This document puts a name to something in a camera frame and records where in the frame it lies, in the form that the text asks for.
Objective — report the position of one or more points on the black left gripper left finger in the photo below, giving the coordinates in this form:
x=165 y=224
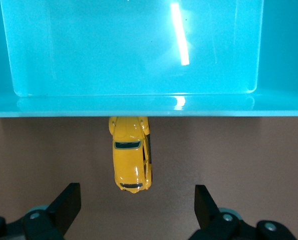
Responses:
x=63 y=210

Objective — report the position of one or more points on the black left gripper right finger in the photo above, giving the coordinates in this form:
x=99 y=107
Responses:
x=209 y=215

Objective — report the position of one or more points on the yellow beetle toy car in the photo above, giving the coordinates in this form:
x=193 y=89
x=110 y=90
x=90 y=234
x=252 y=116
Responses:
x=131 y=160

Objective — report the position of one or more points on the brown table mat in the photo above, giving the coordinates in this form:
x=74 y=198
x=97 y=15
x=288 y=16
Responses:
x=239 y=155

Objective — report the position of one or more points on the turquoise plastic bin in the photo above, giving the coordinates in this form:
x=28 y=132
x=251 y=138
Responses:
x=113 y=50

